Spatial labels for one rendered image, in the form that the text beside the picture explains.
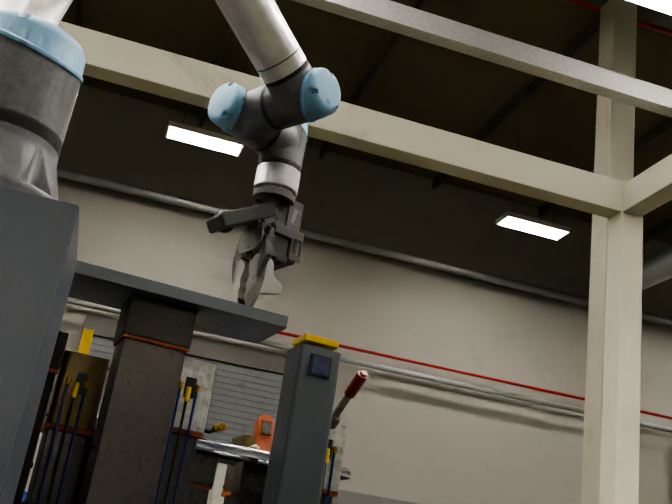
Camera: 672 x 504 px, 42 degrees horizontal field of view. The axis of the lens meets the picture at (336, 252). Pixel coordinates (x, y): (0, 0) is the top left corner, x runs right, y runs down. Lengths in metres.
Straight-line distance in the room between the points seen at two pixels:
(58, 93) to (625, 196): 5.14
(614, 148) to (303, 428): 8.55
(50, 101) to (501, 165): 4.70
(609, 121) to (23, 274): 9.24
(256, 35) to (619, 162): 8.53
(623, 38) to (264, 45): 9.34
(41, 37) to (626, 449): 4.78
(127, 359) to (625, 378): 4.48
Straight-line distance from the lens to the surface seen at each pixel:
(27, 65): 0.98
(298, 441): 1.34
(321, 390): 1.37
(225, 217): 1.37
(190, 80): 5.13
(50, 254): 0.85
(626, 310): 5.64
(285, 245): 1.43
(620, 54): 10.39
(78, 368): 1.44
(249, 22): 1.30
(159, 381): 1.29
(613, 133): 9.82
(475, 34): 4.36
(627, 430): 5.46
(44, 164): 0.95
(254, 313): 1.31
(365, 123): 5.28
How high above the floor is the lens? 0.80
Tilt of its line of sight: 21 degrees up
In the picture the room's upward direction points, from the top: 9 degrees clockwise
